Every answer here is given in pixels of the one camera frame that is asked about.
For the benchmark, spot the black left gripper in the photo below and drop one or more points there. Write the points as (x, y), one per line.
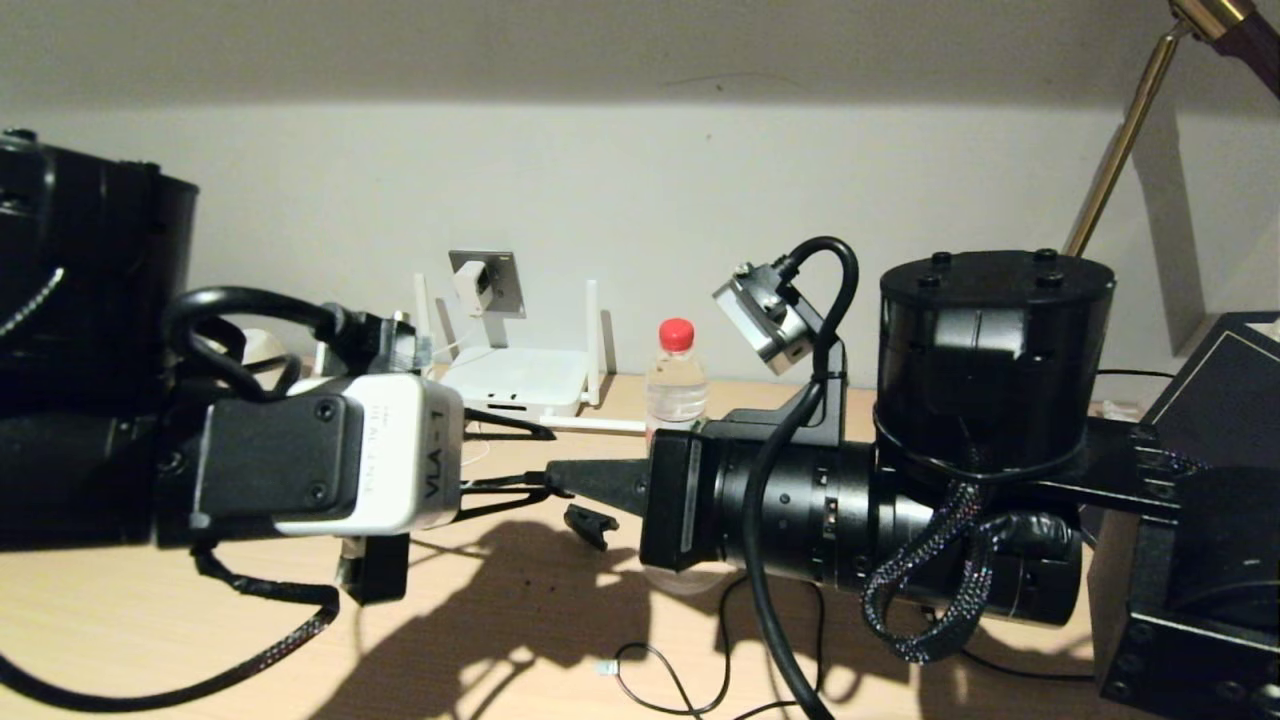
(375, 570)

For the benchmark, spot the dark box with gold trim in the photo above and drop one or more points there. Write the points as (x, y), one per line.
(1230, 380)

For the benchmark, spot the grey wall socket plate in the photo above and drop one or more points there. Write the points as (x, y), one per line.
(505, 275)

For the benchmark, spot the brass desk lamp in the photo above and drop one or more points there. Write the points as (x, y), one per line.
(1118, 150)

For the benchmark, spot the white router with antennas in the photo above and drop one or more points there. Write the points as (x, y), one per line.
(520, 380)

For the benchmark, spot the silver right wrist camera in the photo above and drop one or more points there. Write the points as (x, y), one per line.
(770, 320)

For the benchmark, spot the white toilet paper roll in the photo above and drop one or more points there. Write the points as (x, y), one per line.
(262, 348)

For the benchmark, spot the small black clip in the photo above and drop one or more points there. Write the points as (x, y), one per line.
(588, 525)

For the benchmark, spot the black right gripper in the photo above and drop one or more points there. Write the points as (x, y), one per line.
(680, 500)

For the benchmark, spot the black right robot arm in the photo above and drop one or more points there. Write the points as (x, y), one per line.
(1000, 350)

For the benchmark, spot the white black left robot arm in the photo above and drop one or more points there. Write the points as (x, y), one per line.
(90, 250)

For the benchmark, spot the water bottle red cap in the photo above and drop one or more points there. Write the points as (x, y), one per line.
(675, 390)

